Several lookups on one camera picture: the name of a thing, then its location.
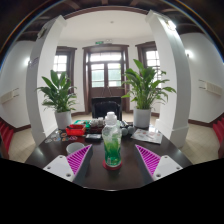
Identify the white wall radiator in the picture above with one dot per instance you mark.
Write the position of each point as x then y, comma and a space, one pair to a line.
211, 87
9, 95

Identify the grey ball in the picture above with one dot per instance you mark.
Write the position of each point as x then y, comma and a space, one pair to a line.
130, 130

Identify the red box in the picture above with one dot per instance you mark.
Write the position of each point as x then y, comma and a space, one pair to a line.
75, 130

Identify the tall potted plant, white pot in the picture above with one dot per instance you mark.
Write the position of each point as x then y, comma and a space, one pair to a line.
145, 86

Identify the dark wooden glazed door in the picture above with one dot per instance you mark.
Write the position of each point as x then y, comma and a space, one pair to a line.
105, 73

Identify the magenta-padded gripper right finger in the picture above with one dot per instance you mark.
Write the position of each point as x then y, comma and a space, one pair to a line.
166, 165

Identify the flat black device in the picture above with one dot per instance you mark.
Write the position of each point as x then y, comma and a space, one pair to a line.
93, 137

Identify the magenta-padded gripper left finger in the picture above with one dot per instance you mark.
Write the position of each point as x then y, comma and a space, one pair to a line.
58, 165

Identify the bushy potted plant, white pot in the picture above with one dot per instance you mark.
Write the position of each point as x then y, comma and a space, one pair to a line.
58, 93

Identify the dark-framed window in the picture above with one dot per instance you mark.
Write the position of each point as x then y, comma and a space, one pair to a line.
151, 56
61, 63

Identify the white printed booklet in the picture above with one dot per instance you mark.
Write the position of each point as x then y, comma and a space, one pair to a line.
146, 136

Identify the clear bottle with green drink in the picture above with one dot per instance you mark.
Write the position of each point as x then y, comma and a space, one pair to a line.
112, 146

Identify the white cup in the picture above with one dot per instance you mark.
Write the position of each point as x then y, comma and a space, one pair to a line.
74, 147

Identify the black chair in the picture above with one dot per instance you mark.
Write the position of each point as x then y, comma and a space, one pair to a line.
100, 108

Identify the green exit sign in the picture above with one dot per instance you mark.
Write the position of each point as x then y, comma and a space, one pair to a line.
100, 42

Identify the box of small jars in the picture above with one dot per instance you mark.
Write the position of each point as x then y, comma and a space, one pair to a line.
95, 124

